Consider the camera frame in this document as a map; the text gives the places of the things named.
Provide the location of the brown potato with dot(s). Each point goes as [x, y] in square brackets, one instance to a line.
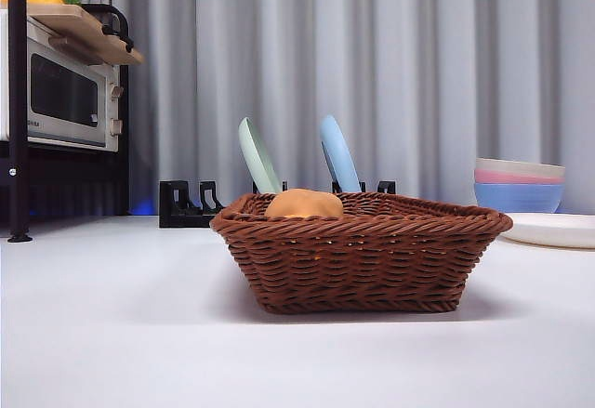
[304, 204]

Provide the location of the brown wicker basket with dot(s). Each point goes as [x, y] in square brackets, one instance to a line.
[362, 264]

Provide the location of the pale green plate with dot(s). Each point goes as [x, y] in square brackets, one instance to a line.
[260, 161]

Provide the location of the pale blue plate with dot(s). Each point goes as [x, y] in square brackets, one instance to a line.
[339, 157]

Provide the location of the black dish rack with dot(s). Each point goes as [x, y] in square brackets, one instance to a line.
[186, 215]

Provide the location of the grey curtain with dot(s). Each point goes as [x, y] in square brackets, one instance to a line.
[418, 78]

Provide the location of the white toaster oven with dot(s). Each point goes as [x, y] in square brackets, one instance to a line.
[104, 115]

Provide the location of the pink bowl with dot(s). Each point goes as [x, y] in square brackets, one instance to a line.
[516, 178]

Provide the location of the cream bowl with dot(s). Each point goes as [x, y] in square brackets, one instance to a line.
[520, 166]

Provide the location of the white flat plate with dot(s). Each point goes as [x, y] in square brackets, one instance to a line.
[553, 231]

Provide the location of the wooden cutting board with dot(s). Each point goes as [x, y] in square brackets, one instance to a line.
[79, 31]

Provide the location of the black metal shelf frame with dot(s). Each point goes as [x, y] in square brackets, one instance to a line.
[17, 101]

